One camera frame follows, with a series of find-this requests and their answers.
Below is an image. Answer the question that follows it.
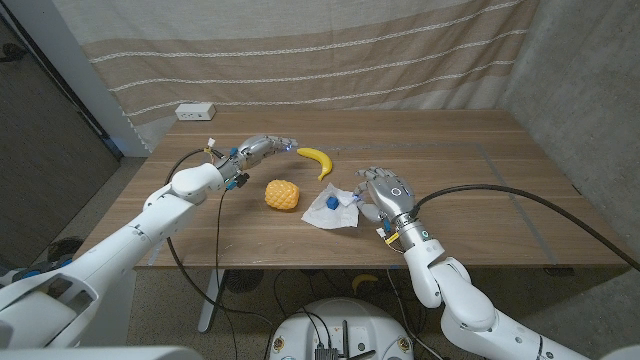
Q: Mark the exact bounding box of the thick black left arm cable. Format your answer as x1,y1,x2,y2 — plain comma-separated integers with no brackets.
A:
164,147,274,324

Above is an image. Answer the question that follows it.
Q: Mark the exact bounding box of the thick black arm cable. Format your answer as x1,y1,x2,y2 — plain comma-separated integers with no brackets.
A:
409,183,640,274
164,147,274,324

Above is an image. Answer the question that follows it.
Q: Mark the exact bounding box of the black round floor object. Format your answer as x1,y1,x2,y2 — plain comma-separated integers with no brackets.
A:
47,235,84,262

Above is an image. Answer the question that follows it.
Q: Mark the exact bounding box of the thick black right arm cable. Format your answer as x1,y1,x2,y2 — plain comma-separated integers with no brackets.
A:
409,183,640,274

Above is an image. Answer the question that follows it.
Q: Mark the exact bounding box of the white power strip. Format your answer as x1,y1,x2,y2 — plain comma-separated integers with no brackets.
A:
174,102,217,122

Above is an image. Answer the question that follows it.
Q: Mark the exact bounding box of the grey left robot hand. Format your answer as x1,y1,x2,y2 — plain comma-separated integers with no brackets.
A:
215,133,299,190

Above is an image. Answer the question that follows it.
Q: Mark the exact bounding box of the black round floor fan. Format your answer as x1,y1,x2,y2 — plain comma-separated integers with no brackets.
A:
225,268,265,294

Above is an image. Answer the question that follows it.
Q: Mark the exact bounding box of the white table leg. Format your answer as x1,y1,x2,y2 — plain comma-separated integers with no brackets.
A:
197,268,226,334

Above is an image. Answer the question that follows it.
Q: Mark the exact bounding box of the white cloth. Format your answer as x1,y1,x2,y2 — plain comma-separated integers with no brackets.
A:
300,182,361,231

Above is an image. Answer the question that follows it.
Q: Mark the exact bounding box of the thin black left wrist wire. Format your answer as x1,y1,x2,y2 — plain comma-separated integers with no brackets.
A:
213,187,240,360

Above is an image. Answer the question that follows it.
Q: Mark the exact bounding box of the beige striped curtain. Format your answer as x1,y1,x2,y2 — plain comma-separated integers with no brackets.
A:
52,0,541,151

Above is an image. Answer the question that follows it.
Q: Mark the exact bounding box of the yellow toy banana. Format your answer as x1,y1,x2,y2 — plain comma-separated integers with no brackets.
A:
296,146,334,182

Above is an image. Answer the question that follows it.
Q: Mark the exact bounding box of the yellow banana on floor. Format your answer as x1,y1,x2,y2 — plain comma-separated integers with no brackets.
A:
351,273,380,295

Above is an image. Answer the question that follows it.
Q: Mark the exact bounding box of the orange toy pineapple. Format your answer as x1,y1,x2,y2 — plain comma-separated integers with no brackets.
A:
264,179,301,212

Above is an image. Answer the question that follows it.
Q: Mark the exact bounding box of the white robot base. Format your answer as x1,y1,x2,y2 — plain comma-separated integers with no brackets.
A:
268,297,415,360

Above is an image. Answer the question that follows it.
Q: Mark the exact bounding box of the dark panel door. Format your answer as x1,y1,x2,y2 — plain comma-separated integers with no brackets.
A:
0,14,124,271

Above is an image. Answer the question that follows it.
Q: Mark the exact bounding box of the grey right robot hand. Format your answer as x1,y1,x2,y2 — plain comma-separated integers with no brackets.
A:
352,166,431,251

